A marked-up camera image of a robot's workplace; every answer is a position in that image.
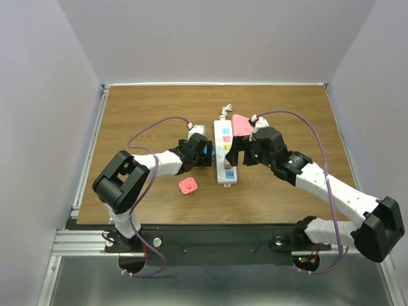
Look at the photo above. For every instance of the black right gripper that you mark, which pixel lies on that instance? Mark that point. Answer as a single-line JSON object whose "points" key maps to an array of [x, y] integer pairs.
{"points": [[239, 144]]}

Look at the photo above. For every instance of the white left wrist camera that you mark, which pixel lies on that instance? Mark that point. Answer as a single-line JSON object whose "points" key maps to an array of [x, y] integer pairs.
{"points": [[197, 128]]}

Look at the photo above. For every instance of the pink square plug adapter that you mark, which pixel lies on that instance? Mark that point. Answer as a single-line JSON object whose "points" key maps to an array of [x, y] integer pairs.
{"points": [[188, 185]]}

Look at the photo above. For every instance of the aluminium rail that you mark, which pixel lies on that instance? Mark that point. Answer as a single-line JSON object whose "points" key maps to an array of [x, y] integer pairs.
{"points": [[75, 208], [364, 139], [79, 243]]}

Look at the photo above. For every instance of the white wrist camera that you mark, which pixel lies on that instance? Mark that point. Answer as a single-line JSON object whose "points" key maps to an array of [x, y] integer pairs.
{"points": [[258, 122], [197, 128]]}

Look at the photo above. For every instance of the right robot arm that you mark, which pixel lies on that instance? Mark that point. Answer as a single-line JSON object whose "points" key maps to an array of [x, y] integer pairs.
{"points": [[373, 227]]}

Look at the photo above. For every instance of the aluminium right side rail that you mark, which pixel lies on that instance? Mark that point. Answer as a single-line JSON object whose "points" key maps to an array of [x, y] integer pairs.
{"points": [[364, 139]]}

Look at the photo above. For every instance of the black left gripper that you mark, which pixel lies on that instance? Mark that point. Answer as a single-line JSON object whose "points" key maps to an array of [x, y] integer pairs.
{"points": [[204, 159]]}

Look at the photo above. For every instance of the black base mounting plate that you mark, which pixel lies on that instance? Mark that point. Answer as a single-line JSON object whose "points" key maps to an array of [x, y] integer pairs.
{"points": [[202, 245]]}

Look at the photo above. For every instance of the white multicolour power strip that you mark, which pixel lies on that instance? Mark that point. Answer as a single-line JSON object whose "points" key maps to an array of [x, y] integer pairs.
{"points": [[223, 136]]}

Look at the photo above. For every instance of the blue square plug adapter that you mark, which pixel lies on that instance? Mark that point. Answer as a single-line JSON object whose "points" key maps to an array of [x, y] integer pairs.
{"points": [[209, 151]]}

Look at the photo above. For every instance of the pink triangular power strip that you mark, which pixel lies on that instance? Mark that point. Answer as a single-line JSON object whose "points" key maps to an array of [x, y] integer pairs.
{"points": [[241, 125]]}

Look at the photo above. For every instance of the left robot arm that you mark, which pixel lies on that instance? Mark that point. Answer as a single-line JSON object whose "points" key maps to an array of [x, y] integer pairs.
{"points": [[126, 179]]}

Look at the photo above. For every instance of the aluminium front rail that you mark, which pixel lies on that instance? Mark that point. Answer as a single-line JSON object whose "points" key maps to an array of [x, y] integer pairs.
{"points": [[79, 243]]}

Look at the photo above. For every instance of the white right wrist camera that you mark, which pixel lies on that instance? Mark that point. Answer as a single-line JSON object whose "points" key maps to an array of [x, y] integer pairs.
{"points": [[258, 122]]}

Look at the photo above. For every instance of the aluminium left side rail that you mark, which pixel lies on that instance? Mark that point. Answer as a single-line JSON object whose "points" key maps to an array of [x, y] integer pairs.
{"points": [[75, 208]]}

